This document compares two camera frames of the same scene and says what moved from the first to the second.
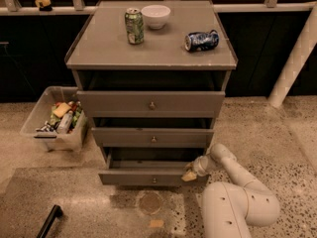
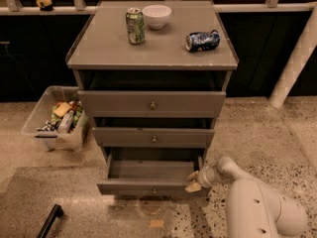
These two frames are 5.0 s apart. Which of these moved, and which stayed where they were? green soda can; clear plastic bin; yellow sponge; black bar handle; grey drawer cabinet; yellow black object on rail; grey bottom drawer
Moved: grey bottom drawer
Stayed: black bar handle; grey drawer cabinet; green soda can; yellow sponge; yellow black object on rail; clear plastic bin
